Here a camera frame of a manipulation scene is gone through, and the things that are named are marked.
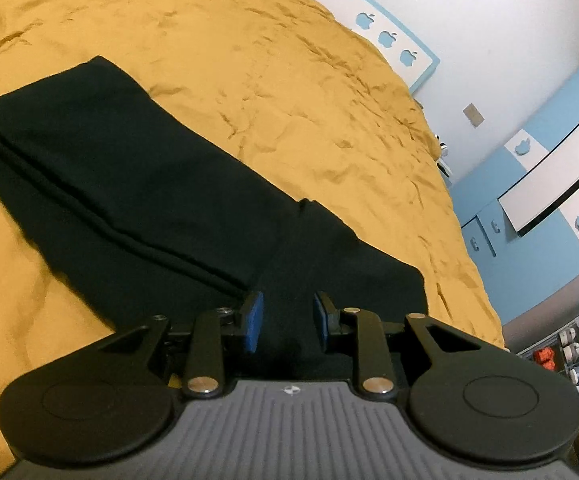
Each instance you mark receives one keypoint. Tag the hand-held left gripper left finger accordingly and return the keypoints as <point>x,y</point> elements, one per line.
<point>253,322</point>

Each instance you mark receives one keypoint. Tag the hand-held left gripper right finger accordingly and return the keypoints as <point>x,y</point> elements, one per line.
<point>322,322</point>

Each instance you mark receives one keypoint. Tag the black pants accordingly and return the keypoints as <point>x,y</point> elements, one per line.
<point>144,185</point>

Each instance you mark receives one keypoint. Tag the white nightstand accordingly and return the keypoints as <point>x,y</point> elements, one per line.
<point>446,167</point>

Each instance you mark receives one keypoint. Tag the black and white small item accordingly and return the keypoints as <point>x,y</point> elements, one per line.
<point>440,146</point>

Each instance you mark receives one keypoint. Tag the blue and white wardrobe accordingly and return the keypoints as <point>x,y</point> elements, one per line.
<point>544,270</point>

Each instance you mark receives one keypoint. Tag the yellow bedspread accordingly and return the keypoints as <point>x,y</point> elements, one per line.
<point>269,85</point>

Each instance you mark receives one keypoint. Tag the storage rack with shoes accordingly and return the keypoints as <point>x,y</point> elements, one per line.
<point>569,355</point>

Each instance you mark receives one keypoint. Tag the white panel with black edge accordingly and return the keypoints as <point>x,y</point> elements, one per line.
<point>554,175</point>

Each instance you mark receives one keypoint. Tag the white headboard with blue cutouts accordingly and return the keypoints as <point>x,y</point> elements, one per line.
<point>394,20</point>

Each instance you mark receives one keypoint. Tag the wall switch plate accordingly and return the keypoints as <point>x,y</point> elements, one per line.
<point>474,115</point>

